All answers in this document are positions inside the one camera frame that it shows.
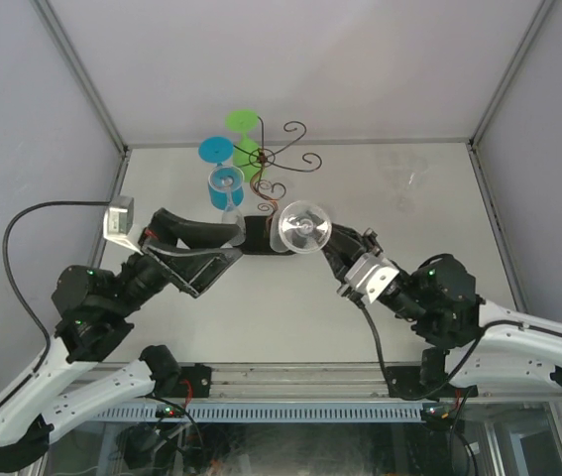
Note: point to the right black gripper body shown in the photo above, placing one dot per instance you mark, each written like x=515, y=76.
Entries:
x=366, y=244

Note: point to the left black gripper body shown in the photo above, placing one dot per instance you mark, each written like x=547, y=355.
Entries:
x=149, y=239

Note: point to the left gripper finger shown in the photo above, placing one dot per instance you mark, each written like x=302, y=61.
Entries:
x=171, y=229
x=192, y=271

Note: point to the blue plastic wine glass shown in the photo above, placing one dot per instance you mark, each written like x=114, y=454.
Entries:
x=217, y=150

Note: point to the clear champagne flute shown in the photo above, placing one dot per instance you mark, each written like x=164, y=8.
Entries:
x=228, y=198

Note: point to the green plastic wine glass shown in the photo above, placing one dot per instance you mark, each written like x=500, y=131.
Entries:
x=243, y=122

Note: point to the copper wire wine glass rack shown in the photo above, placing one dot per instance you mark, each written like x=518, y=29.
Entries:
x=257, y=241

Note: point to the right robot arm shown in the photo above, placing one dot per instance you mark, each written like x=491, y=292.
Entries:
x=472, y=341

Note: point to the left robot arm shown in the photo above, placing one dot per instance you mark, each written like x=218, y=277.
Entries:
x=94, y=305

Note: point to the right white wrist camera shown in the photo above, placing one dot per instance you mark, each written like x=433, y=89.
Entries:
x=370, y=275

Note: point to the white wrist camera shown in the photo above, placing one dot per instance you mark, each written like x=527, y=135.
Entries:
x=119, y=226
x=370, y=275

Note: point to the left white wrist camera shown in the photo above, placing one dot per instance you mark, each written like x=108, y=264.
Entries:
x=119, y=226

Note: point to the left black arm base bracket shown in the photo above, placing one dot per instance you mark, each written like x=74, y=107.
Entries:
x=195, y=380

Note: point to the aluminium front rail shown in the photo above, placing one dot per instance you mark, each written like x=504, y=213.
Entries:
x=297, y=382

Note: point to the grey slotted cable duct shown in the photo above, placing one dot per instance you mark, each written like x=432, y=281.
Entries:
x=270, y=412

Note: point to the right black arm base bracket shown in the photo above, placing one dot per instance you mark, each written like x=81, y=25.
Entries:
x=404, y=382

